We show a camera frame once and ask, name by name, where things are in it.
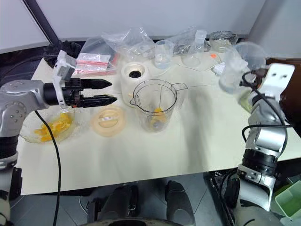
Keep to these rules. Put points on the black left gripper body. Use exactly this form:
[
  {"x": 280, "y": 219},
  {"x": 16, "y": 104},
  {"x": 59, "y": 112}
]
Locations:
[{"x": 73, "y": 93}]

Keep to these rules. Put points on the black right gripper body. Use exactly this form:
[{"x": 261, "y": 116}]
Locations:
[{"x": 262, "y": 71}]

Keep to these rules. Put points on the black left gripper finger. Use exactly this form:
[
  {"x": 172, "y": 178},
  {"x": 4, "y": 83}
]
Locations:
[
  {"x": 98, "y": 100},
  {"x": 94, "y": 83}
]

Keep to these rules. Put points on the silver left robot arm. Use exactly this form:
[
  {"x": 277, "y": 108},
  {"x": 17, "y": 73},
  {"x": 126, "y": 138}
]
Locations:
[{"x": 21, "y": 94}]

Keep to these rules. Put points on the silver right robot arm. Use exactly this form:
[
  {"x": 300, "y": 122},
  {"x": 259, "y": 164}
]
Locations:
[{"x": 265, "y": 139}]

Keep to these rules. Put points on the clear glass fruit bowl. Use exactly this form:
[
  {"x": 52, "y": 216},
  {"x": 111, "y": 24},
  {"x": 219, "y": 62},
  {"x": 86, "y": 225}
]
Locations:
[{"x": 28, "y": 137}]

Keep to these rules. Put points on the pink white packet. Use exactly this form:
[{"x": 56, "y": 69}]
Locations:
[
  {"x": 94, "y": 70},
  {"x": 94, "y": 58}
]

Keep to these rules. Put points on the beige round blender lid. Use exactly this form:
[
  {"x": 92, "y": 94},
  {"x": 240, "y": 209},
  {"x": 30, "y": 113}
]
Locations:
[{"x": 108, "y": 121}]

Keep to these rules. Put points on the white blender motor base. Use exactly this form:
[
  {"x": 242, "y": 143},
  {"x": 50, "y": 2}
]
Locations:
[{"x": 128, "y": 75}]

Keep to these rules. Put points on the clear zip bag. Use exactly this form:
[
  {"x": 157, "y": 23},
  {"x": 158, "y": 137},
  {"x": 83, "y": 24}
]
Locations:
[{"x": 94, "y": 46}]

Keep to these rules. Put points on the small white packet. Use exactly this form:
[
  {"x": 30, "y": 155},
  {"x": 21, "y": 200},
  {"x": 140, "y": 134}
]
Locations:
[{"x": 218, "y": 69}]

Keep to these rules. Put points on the ribbed clear glass bowl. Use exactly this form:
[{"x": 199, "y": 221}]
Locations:
[{"x": 222, "y": 40}]

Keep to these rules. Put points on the small orange sticker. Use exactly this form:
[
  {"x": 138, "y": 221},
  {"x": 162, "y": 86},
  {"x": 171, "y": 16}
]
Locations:
[{"x": 213, "y": 56}]

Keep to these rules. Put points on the clear plastic blender jar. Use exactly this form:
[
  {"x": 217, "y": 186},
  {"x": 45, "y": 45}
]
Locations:
[{"x": 152, "y": 99}]

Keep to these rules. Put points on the large crumpled clear plastic bag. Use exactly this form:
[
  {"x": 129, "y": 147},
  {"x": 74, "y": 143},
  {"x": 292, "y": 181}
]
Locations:
[{"x": 131, "y": 40}]

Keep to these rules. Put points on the small clear plastic container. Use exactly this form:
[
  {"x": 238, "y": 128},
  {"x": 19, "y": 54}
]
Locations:
[{"x": 200, "y": 38}]

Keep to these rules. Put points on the clear conical glass vessel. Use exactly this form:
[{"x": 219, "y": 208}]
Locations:
[{"x": 191, "y": 60}]

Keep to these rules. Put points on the black tripod stand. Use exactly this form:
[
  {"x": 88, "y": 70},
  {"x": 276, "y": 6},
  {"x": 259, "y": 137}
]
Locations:
[{"x": 47, "y": 26}]

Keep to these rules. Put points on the clear plastic measuring cup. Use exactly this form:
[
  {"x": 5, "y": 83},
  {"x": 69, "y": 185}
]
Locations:
[{"x": 163, "y": 55}]

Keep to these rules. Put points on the clear plastic bag dark contents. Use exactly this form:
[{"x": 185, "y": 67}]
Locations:
[{"x": 183, "y": 43}]

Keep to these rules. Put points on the light green plastic bin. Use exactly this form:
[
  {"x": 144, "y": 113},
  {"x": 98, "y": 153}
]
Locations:
[{"x": 290, "y": 200}]

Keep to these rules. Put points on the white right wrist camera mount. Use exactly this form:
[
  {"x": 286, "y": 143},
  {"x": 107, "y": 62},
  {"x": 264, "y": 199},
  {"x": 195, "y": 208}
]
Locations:
[{"x": 279, "y": 80}]

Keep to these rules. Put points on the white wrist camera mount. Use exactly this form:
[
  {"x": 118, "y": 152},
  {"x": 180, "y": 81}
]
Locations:
[
  {"x": 63, "y": 66},
  {"x": 279, "y": 80}
]

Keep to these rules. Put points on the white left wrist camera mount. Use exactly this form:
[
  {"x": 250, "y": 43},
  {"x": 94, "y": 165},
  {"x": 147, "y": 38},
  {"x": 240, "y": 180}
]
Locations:
[{"x": 63, "y": 66}]

